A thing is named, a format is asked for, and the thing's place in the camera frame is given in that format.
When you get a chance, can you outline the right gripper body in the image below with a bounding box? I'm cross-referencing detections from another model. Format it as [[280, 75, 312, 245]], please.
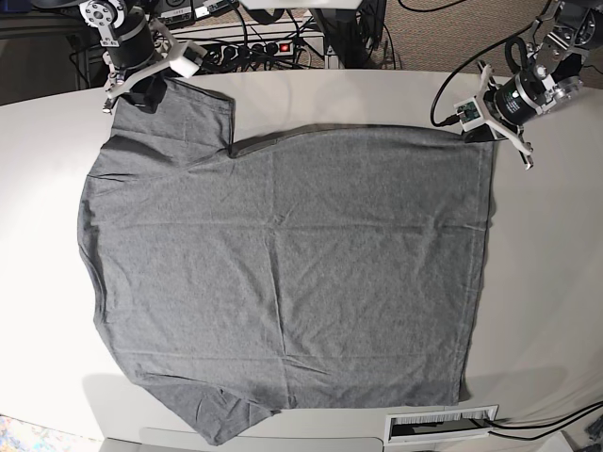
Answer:
[[104, 18, 166, 113]]

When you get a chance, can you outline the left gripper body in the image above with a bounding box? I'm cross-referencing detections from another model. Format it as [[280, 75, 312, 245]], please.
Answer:
[[495, 70, 551, 126]]

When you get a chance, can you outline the grey T-shirt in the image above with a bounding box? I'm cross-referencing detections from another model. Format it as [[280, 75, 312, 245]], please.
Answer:
[[77, 81, 494, 445]]

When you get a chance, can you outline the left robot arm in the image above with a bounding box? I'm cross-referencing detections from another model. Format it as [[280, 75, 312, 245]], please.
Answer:
[[455, 1, 602, 157]]

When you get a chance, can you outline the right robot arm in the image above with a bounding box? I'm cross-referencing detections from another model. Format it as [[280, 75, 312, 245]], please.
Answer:
[[79, 1, 167, 114]]

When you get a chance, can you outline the black power strip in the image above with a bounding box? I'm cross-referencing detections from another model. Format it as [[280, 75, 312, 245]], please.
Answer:
[[202, 40, 297, 66]]

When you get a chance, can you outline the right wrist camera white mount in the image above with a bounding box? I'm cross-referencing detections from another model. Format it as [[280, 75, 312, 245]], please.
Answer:
[[102, 19, 207, 114]]

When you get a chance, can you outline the table cable grommet slot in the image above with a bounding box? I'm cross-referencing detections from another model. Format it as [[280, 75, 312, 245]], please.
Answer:
[[383, 405, 498, 446]]

